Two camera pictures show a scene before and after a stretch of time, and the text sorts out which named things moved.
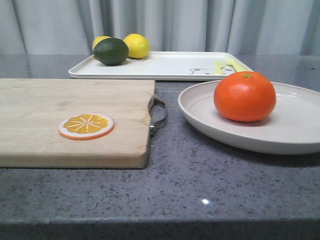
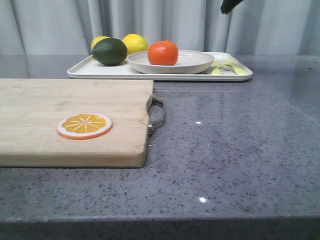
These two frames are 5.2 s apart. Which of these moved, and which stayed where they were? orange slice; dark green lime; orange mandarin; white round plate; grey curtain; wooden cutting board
Moved: orange mandarin; white round plate
Stayed: wooden cutting board; orange slice; grey curtain; dark green lime
